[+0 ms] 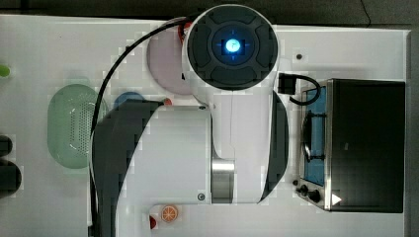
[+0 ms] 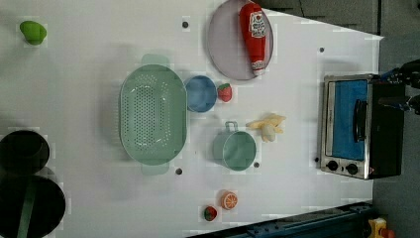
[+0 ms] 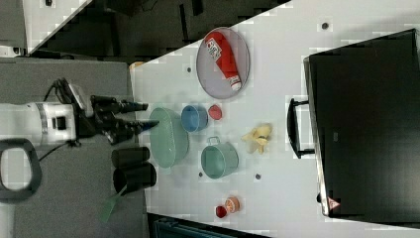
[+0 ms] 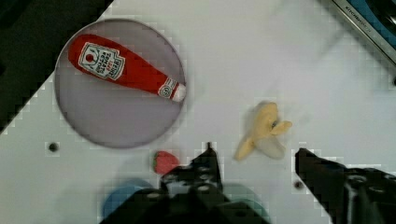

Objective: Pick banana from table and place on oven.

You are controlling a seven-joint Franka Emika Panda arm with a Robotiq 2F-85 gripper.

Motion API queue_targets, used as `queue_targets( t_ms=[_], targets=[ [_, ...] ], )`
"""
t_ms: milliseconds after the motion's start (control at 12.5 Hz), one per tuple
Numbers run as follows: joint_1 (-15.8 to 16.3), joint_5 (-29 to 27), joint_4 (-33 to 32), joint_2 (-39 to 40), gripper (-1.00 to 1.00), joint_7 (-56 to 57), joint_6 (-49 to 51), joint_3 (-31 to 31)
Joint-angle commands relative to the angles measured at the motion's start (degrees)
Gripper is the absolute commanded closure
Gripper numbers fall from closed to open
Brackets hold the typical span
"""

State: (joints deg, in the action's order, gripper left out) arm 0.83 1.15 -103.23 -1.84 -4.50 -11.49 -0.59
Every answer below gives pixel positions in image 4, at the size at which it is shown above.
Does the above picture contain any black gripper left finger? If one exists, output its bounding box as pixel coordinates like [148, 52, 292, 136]
[100, 144, 269, 224]

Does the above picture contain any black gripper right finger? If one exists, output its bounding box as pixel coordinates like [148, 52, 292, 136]
[295, 148, 396, 224]

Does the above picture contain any yellow plush banana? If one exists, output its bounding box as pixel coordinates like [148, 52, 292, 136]
[234, 102, 292, 161]

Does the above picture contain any teal green cup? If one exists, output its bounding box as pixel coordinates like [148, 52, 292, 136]
[223, 183, 272, 224]

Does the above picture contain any red plush strawberry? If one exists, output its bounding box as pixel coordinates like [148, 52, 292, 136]
[153, 151, 179, 175]

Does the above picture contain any blue bowl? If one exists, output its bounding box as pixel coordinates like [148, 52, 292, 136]
[102, 178, 153, 223]

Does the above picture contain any grey round plate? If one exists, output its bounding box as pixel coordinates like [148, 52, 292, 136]
[54, 19, 187, 148]

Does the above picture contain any red plush ketchup bottle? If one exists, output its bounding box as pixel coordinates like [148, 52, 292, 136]
[68, 34, 187, 103]

